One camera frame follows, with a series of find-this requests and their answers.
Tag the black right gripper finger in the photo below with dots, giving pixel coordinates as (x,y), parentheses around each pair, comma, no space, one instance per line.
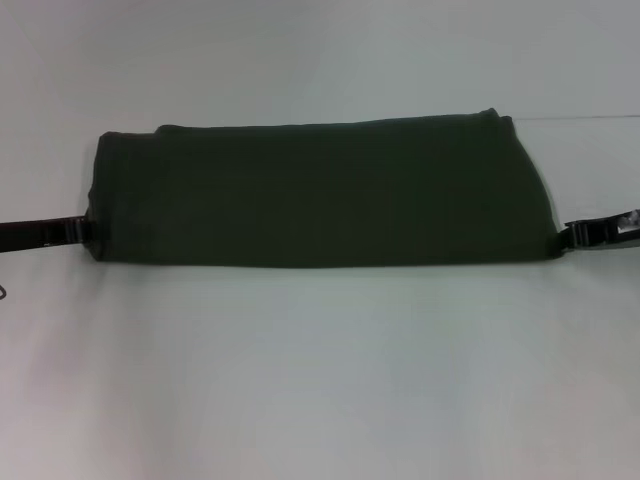
(574,236)

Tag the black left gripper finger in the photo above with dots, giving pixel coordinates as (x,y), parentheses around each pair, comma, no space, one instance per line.
(80,231)

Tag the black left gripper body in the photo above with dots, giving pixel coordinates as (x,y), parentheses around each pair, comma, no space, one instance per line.
(30,234)

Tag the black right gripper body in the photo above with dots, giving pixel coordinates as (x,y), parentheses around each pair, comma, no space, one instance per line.
(612,232)

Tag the dark green shirt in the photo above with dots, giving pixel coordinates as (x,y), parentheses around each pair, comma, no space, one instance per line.
(325,200)

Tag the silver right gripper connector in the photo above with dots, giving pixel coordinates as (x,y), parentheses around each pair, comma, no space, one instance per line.
(629,221)

